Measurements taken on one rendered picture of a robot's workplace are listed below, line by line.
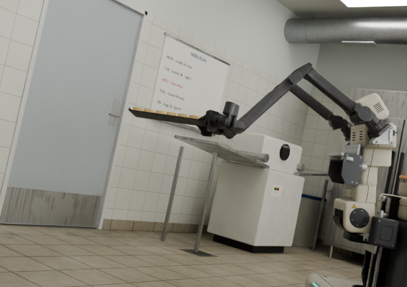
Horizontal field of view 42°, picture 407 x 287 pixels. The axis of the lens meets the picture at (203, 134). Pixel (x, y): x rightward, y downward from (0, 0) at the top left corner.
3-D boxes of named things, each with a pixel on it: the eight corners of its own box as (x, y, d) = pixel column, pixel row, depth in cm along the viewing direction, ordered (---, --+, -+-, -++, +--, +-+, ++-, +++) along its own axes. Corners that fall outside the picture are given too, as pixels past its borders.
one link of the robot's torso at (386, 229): (374, 250, 296) (382, 206, 297) (394, 260, 268) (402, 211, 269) (327, 241, 295) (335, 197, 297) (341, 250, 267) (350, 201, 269)
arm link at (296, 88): (286, 72, 309) (285, 73, 319) (271, 91, 311) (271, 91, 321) (347, 121, 308) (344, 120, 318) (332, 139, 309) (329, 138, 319)
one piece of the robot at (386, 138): (389, 145, 272) (389, 123, 272) (392, 145, 267) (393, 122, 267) (369, 144, 271) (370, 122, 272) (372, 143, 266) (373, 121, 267)
